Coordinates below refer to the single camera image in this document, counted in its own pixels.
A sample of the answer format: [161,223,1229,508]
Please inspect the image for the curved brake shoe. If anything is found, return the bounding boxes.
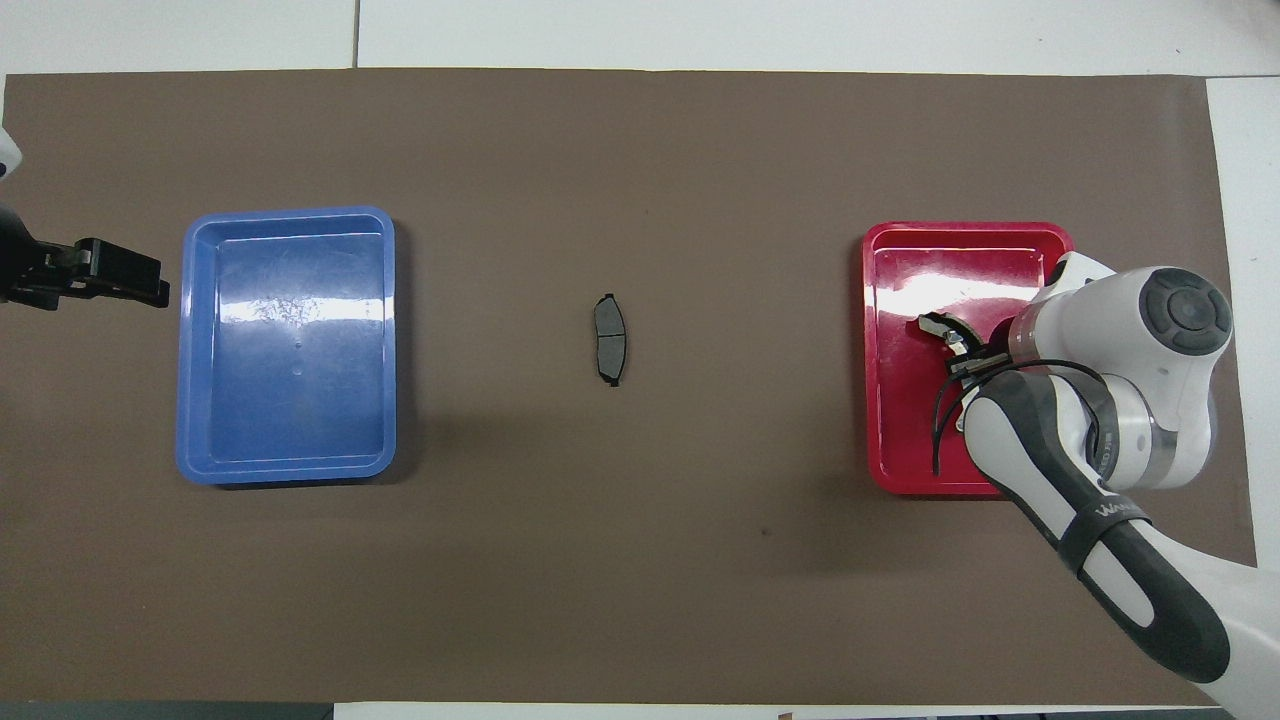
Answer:
[917,311,991,363]

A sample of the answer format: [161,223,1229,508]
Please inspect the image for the red plastic tray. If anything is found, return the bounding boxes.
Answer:
[862,221,1077,497]

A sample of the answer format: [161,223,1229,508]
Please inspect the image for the grey brake pad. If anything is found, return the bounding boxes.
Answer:
[594,293,627,388]

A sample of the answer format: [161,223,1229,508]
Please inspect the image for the brown table mat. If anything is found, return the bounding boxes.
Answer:
[0,68,1271,706]

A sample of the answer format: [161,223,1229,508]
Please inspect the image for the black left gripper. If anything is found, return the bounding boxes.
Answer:
[0,203,172,312]

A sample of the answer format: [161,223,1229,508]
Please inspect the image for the blue plastic tray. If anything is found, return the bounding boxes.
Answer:
[176,206,398,487]

